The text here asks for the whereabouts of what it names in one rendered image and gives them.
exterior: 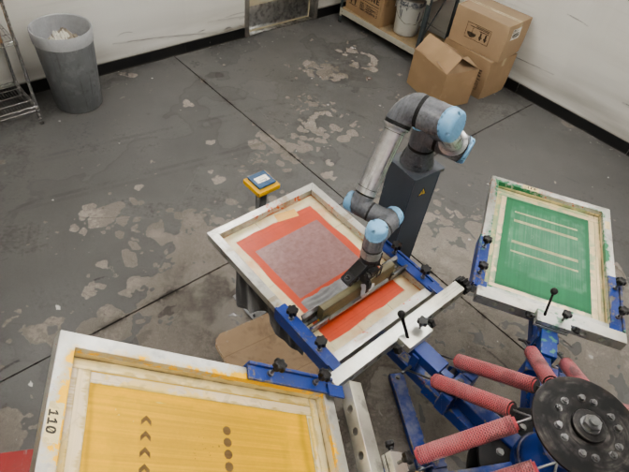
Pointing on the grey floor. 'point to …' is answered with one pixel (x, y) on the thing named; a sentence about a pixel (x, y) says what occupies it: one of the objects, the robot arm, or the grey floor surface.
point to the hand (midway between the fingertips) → (357, 291)
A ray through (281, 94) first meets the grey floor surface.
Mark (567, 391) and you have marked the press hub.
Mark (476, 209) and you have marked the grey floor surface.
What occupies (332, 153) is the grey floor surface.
